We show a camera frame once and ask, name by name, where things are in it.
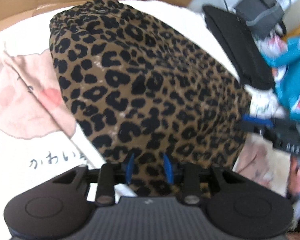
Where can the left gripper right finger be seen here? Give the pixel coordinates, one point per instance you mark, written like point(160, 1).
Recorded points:
point(190, 176)

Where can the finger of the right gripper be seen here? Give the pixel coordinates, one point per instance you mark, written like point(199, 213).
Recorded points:
point(255, 119)

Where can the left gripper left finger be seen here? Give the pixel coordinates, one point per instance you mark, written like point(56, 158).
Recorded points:
point(109, 175)

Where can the leopard print skirt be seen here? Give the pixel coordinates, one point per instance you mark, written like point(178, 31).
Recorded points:
point(137, 86)

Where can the person's hand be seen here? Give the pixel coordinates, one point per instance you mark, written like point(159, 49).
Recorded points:
point(293, 182)

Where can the teal printed jersey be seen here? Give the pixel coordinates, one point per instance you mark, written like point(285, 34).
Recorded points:
point(287, 85)

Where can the folded black garment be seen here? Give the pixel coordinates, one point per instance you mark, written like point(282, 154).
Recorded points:
point(236, 40)

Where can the grey storage box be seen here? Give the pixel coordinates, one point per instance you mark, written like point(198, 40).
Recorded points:
point(260, 16)

